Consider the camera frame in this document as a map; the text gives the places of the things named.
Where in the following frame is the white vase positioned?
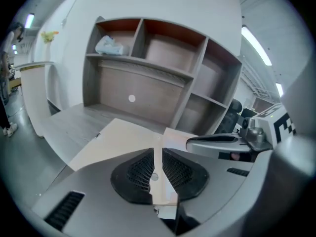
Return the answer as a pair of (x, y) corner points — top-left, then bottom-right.
(45, 42), (54, 63)

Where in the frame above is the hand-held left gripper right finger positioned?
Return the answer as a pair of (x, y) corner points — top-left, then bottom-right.
(162, 147), (255, 236)

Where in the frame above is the pink tray board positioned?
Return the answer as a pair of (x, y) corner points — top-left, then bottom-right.
(67, 118), (199, 219)

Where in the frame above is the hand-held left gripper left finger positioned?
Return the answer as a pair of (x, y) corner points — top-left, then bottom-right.
(31, 147), (176, 237)

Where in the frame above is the white fluted reception counter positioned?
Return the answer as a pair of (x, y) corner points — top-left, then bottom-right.
(14, 61), (54, 138)

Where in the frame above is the plastic tissue pack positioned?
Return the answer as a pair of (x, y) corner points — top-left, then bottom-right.
(95, 35), (130, 56)

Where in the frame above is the yellow flower bouquet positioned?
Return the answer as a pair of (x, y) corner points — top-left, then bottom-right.
(40, 30), (60, 44)

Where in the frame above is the grey wooden desk with shelves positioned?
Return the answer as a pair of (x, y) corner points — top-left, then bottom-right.
(37, 15), (244, 172)

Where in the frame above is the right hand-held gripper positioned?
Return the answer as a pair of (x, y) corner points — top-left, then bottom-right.
(186, 104), (297, 162)

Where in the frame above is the black office chair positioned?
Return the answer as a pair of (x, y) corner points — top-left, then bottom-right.
(214, 99), (244, 135)

